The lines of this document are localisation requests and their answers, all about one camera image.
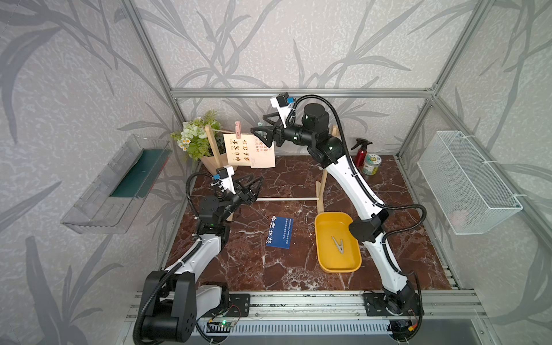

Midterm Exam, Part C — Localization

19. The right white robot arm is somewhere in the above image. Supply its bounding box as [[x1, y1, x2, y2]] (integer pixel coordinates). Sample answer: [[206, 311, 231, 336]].
[[251, 94, 423, 316]]

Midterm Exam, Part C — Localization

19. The blue calligraphy postcard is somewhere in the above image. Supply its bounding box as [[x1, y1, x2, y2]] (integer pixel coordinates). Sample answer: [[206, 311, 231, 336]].
[[266, 216, 294, 250]]

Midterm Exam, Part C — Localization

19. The teal clothespin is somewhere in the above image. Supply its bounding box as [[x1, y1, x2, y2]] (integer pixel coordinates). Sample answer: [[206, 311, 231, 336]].
[[253, 122, 265, 137]]

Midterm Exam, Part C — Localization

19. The clear plastic wall shelf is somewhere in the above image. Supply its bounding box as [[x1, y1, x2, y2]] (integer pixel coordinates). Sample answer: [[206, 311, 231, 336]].
[[61, 135, 172, 234]]

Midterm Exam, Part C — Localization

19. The red spray bottle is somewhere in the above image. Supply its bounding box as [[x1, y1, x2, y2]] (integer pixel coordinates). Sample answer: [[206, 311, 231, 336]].
[[351, 138, 372, 168]]

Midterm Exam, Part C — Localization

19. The green mat in shelf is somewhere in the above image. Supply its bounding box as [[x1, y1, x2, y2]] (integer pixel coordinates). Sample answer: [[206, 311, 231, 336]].
[[110, 149, 171, 198]]

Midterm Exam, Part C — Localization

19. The circuit board with LED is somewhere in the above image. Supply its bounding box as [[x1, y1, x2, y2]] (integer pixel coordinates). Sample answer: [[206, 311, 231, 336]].
[[206, 319, 239, 334]]

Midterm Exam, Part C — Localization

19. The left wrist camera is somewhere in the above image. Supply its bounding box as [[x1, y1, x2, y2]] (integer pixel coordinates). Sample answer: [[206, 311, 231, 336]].
[[213, 165, 236, 194]]

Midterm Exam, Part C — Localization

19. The wooden string rack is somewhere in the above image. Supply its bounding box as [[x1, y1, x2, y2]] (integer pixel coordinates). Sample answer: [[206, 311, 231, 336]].
[[204, 125, 328, 214]]

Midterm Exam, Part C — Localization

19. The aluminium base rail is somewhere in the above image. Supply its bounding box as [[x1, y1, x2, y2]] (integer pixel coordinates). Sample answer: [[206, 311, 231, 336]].
[[124, 290, 488, 322]]

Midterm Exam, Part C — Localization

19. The white wire basket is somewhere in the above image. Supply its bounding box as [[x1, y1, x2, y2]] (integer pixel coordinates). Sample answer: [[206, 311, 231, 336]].
[[418, 131, 523, 236]]

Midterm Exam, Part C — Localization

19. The green-lidded tin can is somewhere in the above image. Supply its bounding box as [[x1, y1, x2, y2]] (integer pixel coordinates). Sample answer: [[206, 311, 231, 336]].
[[362, 153, 382, 175]]

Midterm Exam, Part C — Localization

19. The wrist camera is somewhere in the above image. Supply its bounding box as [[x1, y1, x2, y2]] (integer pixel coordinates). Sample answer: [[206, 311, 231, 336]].
[[213, 165, 236, 194], [270, 92, 296, 128]]

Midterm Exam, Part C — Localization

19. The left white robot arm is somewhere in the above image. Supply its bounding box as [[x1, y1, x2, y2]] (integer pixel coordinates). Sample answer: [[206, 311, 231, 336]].
[[132, 168, 264, 344]]

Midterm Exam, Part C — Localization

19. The potted flower plant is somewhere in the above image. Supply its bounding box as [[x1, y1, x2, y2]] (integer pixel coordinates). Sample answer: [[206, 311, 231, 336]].
[[170, 110, 228, 175]]

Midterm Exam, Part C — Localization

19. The yellow plastic tray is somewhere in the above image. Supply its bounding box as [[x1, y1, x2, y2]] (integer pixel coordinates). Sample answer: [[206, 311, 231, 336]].
[[315, 212, 362, 274]]

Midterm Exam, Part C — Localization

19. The pink clothespin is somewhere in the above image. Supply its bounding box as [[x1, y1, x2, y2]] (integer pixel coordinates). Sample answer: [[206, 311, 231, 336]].
[[234, 121, 242, 139]]

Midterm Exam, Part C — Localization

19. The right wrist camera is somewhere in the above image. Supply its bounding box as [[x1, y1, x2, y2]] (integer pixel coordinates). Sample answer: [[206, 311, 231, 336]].
[[270, 92, 296, 128]]

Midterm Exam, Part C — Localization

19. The white clothespin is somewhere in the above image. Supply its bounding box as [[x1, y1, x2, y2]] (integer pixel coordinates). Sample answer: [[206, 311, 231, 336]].
[[331, 236, 344, 254]]

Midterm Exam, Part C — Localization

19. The cream red-text postcard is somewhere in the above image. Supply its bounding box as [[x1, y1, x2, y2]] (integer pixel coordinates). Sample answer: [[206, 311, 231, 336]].
[[248, 136, 276, 168]]

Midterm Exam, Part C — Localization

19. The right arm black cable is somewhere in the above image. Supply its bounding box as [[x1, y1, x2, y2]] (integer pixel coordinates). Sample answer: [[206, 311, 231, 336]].
[[291, 93, 428, 277]]

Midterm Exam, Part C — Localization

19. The yellow calligraphy postcard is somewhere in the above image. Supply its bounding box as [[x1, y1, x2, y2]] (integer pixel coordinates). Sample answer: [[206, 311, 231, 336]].
[[224, 134, 254, 166]]

